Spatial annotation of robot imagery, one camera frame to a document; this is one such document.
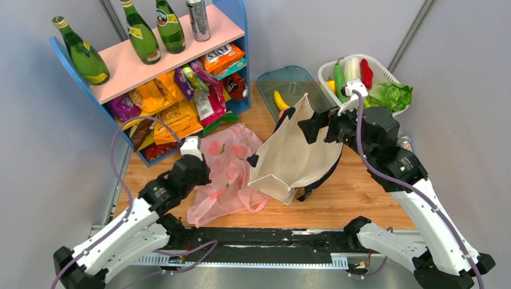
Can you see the brown snack bag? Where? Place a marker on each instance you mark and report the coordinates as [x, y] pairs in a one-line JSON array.
[[140, 132]]

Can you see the napa cabbage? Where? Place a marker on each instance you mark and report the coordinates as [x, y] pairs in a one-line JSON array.
[[352, 69]]

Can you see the green glass bottle middle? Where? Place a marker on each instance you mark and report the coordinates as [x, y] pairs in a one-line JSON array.
[[141, 36]]

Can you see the green lettuce leaf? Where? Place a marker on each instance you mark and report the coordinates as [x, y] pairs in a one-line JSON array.
[[392, 95]]

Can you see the honey dijon chips bag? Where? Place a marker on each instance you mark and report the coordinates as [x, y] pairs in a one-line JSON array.
[[181, 118]]

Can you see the yellow bell pepper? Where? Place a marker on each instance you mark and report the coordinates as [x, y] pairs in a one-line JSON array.
[[332, 86]]

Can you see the colourful striped candy packet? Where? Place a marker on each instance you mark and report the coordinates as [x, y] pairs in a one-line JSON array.
[[193, 79]]

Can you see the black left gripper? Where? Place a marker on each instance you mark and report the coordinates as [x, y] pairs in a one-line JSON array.
[[206, 178]]

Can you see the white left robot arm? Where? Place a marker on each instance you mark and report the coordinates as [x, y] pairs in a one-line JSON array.
[[143, 227]]

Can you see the long green chili pepper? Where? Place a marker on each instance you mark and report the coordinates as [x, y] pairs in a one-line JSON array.
[[339, 80]]

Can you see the red dark snack bag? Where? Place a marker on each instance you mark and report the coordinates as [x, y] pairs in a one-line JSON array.
[[236, 86]]

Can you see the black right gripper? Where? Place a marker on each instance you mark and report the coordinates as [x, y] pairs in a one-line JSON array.
[[310, 127]]

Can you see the glass tube of beads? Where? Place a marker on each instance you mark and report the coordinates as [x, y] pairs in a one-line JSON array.
[[406, 142]]

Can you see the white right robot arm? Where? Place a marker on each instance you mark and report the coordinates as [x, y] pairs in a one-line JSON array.
[[444, 259]]

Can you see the orange foxs candy bag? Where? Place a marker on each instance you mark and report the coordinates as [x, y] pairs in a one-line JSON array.
[[221, 58]]

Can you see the blue pink snack shelf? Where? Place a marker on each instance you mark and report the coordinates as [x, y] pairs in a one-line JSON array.
[[227, 22]]

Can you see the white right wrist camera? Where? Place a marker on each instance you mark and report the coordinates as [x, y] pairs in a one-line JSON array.
[[353, 91]]

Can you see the purple snack bag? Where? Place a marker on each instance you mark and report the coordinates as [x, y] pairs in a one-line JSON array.
[[123, 108]]

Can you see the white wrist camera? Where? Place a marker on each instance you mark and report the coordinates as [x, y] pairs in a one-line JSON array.
[[191, 146], [353, 91]]

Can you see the silver drink can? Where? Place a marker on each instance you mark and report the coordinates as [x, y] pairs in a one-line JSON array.
[[198, 19]]

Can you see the green glass bottle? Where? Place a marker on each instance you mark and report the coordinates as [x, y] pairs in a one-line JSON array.
[[169, 28], [84, 56], [141, 36]]

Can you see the red patterned snack bag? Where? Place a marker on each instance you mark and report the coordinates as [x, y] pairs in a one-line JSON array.
[[155, 151]]

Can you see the red hand cooked chips bag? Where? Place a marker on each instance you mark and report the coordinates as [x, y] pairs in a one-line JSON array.
[[210, 105]]

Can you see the orange snack bag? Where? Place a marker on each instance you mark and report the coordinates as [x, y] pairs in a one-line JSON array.
[[157, 93]]

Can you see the green white snack bag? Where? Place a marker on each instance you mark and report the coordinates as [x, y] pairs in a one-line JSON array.
[[226, 118]]

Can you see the red chili pepper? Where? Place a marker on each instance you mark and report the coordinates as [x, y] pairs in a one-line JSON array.
[[366, 73]]

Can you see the pink plastic grocery bag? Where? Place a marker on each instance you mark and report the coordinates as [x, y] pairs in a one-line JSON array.
[[225, 153]]

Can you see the purple candy packet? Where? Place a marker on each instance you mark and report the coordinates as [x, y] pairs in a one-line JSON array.
[[185, 87]]

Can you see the teal foxs candy bag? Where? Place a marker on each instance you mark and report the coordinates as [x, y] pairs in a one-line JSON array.
[[235, 67]]

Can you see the pink candy packet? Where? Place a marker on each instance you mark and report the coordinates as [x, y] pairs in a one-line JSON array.
[[201, 72]]

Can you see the green glass bottle left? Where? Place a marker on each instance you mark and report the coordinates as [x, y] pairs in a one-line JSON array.
[[84, 56]]

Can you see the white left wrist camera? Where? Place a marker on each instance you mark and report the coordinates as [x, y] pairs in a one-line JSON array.
[[191, 146]]

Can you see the green glass bottle right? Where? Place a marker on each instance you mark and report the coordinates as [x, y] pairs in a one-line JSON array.
[[169, 28]]

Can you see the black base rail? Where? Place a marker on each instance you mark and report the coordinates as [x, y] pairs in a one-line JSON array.
[[268, 245]]

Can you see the teal transparent plastic tray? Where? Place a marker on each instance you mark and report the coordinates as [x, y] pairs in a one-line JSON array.
[[292, 83]]

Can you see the cream canvas tote bag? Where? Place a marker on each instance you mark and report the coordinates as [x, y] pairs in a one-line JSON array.
[[286, 167]]

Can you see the white plastic basket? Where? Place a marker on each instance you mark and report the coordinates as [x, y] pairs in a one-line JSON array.
[[325, 73]]

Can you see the yellow banana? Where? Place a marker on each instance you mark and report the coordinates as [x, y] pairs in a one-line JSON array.
[[279, 101]]

